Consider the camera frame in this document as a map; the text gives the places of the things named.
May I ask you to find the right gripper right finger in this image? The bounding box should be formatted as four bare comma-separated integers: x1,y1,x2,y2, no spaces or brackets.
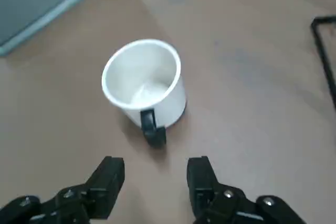
186,156,308,224

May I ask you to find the white cup with black handle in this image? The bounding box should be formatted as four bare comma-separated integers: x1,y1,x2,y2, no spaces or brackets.
101,39,187,147

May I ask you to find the black wire cup rack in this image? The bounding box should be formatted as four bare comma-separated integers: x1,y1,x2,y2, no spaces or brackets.
310,14,336,112

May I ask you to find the gray drawer cabinet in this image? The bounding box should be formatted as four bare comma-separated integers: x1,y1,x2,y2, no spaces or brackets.
0,0,122,57

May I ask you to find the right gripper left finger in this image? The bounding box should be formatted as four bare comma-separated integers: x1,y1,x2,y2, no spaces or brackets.
0,156,125,224

